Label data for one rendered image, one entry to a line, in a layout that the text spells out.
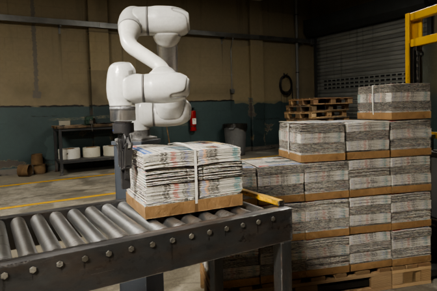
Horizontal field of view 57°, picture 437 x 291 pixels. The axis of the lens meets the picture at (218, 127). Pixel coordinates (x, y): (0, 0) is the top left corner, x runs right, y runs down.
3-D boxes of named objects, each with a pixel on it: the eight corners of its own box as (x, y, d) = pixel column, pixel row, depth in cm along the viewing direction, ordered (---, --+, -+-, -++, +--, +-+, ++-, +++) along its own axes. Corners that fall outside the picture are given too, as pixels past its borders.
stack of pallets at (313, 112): (322, 151, 989) (322, 98, 982) (355, 154, 911) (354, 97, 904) (283, 156, 913) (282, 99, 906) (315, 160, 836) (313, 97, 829)
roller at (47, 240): (44, 225, 151) (43, 212, 151) (67, 265, 111) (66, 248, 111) (30, 227, 149) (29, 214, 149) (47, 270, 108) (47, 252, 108)
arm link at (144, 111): (123, 130, 238) (121, 93, 237) (154, 128, 240) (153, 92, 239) (119, 131, 222) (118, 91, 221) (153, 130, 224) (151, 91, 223)
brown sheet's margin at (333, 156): (278, 155, 271) (278, 149, 271) (318, 152, 277) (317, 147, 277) (300, 162, 234) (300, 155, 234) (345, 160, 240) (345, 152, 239)
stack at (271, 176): (199, 286, 263) (195, 160, 259) (358, 265, 289) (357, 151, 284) (211, 316, 225) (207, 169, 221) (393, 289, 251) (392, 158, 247)
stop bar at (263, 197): (225, 186, 188) (225, 182, 188) (285, 204, 151) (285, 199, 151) (219, 188, 187) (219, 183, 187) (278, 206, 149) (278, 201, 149)
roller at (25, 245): (25, 228, 148) (25, 215, 148) (41, 271, 108) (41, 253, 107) (10, 230, 146) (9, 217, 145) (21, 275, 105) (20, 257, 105)
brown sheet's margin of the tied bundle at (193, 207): (177, 195, 170) (177, 185, 169) (204, 210, 144) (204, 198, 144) (164, 197, 167) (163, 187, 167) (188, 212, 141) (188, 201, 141)
